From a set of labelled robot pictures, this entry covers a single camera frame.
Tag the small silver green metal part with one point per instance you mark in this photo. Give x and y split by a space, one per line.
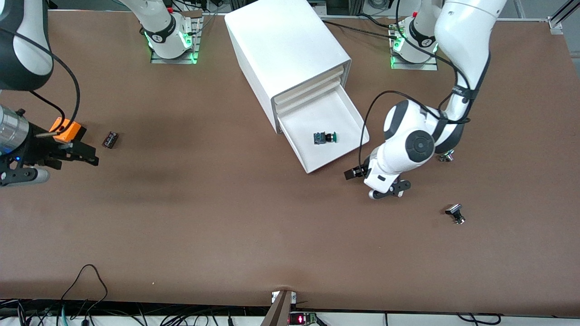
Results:
447 157

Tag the small dark connector block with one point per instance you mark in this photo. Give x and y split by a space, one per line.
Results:
110 139

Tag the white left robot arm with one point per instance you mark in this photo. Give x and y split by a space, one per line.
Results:
466 40

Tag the white drawer cabinet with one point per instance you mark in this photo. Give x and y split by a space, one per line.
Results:
281 45

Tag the green push button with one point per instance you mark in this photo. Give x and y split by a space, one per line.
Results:
324 137

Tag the black knob with metal stem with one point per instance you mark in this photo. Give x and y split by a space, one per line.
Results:
455 212

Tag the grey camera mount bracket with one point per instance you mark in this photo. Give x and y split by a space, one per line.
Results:
277 312

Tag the black device with red display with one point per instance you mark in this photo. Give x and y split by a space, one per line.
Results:
301 318

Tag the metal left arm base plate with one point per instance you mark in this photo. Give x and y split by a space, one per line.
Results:
432 65

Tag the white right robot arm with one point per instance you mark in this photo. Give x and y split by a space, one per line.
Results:
27 50

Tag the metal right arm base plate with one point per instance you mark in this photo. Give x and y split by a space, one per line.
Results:
195 50

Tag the orange box with black base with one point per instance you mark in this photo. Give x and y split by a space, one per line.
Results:
68 127

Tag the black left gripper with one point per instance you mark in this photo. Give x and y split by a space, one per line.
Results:
359 172

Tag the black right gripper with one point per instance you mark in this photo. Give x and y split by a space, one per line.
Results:
37 148

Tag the aluminium frame profile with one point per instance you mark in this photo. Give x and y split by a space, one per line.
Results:
559 20

